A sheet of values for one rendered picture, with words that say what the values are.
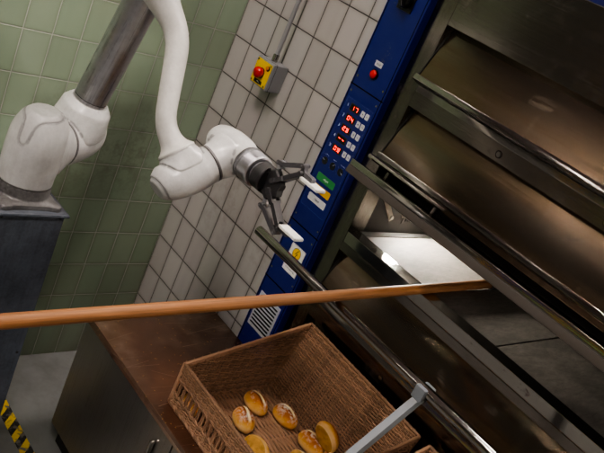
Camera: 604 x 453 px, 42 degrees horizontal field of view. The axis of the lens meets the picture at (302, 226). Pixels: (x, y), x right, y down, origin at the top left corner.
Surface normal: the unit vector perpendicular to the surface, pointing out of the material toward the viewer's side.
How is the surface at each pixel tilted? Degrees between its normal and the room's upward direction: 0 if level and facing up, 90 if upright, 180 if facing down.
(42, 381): 0
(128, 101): 90
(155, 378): 0
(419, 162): 70
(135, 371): 0
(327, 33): 90
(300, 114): 90
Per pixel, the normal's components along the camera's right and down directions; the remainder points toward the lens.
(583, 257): -0.54, -0.32
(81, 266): 0.58, 0.53
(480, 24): -0.71, -0.03
